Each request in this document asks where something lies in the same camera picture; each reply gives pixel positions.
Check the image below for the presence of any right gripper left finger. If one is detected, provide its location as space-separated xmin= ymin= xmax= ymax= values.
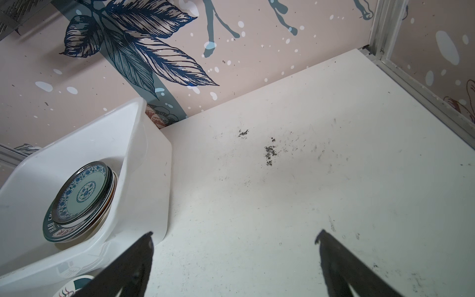
xmin=74 ymin=232 xmax=154 ymax=297

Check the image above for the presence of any white plastic bin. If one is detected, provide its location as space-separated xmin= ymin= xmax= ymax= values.
xmin=1 ymin=98 xmax=172 ymax=297

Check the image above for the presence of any black hanging shelf basket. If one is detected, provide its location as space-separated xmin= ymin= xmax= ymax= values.
xmin=1 ymin=0 xmax=52 ymax=40

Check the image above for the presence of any teal patterned small plate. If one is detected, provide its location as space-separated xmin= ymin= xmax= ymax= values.
xmin=51 ymin=161 xmax=112 ymax=225

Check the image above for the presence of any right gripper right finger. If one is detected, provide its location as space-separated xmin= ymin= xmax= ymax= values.
xmin=315 ymin=230 xmax=402 ymax=297

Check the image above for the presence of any green rim lettered plate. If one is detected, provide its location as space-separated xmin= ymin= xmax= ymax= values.
xmin=42 ymin=170 xmax=118 ymax=243

